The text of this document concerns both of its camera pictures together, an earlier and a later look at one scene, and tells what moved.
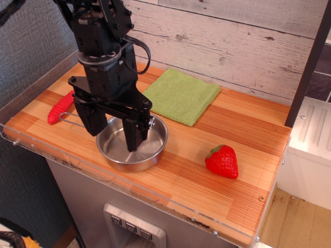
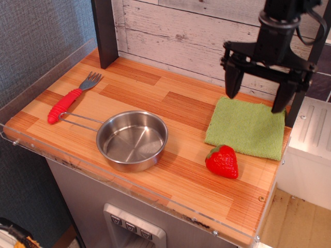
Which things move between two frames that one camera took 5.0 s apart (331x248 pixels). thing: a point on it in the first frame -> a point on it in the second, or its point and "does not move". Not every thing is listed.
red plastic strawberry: (222, 160) does not move
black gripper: (113, 89) -> (271, 56)
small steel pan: (112, 146) does not move
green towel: (180, 97) -> (250, 128)
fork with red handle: (60, 107) does not move
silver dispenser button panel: (122, 230) does not move
